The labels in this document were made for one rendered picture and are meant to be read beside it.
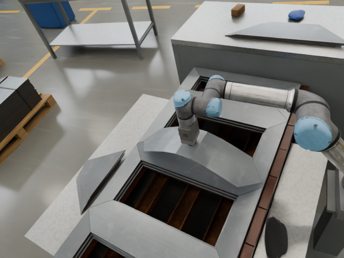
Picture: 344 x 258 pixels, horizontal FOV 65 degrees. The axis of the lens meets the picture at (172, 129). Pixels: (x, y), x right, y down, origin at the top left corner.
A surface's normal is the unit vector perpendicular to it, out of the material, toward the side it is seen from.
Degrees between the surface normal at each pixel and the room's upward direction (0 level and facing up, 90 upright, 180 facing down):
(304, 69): 90
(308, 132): 81
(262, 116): 0
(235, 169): 26
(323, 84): 90
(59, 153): 0
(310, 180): 0
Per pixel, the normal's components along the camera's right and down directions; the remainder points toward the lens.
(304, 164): -0.18, -0.66
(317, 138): -0.44, 0.60
